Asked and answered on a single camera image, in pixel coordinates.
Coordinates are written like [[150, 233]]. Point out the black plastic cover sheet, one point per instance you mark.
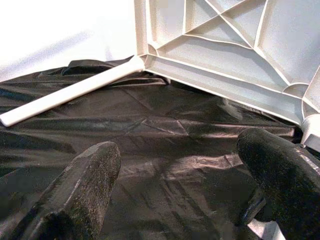
[[162, 150]]

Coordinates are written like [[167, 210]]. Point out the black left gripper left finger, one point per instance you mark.
[[80, 195]]

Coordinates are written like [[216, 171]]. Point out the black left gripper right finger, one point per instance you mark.
[[287, 180]]

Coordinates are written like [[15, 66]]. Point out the white plastic children table top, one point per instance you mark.
[[225, 50]]

